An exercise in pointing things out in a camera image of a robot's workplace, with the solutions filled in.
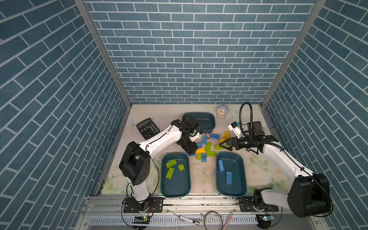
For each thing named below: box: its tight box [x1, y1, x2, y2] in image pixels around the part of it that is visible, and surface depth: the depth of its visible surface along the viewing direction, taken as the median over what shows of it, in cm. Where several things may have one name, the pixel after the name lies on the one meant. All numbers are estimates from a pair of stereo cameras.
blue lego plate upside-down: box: [210, 133, 221, 141], surface depth 101 cm
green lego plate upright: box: [205, 141, 212, 152], surface depth 98 cm
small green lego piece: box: [177, 163, 185, 172], surface depth 86 cm
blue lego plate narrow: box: [202, 135, 208, 145], surface depth 101 cm
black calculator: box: [136, 117, 161, 140], surface depth 106 cm
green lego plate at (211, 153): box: [206, 150, 218, 157], surface depth 95 cm
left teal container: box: [160, 152, 192, 198], surface depth 85 cm
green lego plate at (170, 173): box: [165, 166, 175, 180], surface depth 86 cm
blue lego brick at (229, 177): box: [226, 171, 233, 184], surface depth 84 cm
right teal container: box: [215, 151, 248, 198], surface depth 84 cm
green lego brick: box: [165, 159, 177, 169], surface depth 89 cm
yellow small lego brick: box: [195, 147, 206, 155], surface depth 96 cm
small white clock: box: [216, 104, 229, 120], surface depth 111 cm
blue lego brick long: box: [218, 160, 225, 172], surface depth 87 cm
